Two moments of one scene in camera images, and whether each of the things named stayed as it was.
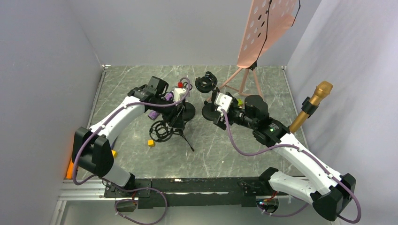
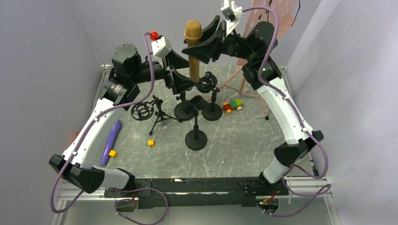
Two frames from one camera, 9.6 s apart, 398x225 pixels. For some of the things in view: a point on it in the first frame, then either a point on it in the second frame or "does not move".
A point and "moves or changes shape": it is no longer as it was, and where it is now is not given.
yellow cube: (114, 153) does not move
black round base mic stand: (188, 112) does not move
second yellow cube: (151, 143) does not move
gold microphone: (322, 90) to (193, 33)
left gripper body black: (167, 113) to (167, 73)
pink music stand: (268, 19) does not move
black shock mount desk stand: (208, 83) does not move
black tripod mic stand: (160, 131) moves or changes shape
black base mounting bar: (183, 192) does not move
